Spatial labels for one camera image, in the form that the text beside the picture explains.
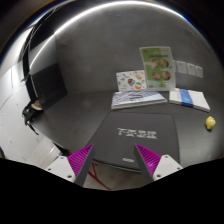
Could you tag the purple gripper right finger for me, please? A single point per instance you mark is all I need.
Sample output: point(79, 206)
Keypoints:
point(154, 166)

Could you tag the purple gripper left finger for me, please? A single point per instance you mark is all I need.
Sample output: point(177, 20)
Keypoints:
point(73, 168)

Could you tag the yellow computer mouse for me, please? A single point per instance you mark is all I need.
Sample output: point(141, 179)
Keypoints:
point(210, 123)

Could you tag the grey striped book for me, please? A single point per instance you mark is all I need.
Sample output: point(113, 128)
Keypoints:
point(128, 99)

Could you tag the black bag on floor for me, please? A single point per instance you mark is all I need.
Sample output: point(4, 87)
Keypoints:
point(30, 112)

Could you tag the white book with blue band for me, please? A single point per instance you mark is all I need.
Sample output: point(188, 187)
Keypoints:
point(189, 98)

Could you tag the white sticker card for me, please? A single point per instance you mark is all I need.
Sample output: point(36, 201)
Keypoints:
point(131, 80)

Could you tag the green poster card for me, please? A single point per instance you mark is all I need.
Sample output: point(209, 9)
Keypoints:
point(159, 68)

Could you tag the white wall sockets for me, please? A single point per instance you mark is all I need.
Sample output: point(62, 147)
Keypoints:
point(189, 69)

